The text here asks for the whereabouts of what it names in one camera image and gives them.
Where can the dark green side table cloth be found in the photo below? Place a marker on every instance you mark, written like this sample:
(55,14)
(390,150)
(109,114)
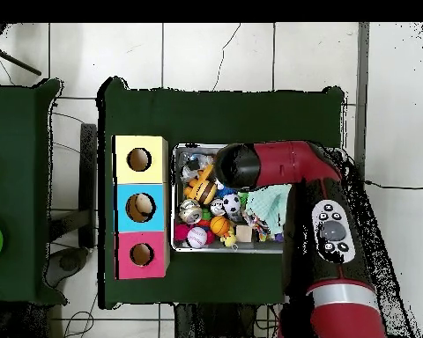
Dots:
(17,158)

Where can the yellow duck plush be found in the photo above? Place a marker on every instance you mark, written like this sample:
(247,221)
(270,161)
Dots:
(229,239)

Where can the blue fuzzy puffer ball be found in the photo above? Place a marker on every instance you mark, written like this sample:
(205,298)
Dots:
(225,192)

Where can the black and white soccer ball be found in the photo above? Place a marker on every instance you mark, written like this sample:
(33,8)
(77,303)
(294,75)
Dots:
(231,203)

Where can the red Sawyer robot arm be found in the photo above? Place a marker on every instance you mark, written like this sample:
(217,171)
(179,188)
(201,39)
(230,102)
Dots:
(285,162)

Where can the wooden box with three holes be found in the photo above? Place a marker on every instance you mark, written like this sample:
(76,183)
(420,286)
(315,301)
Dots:
(141,246)

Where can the small wooden cube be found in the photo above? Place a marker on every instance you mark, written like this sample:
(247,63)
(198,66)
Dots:
(244,233)

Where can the mint green knitted cloth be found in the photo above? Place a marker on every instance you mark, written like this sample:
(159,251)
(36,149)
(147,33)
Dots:
(269,207)

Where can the white baseball with red stitching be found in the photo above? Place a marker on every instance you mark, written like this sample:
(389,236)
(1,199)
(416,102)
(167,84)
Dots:
(196,237)

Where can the black tripod leg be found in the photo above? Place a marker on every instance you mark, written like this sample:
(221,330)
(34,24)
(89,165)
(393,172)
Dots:
(17,63)

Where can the small orange basketball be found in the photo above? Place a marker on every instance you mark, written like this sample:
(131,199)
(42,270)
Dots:
(219,225)

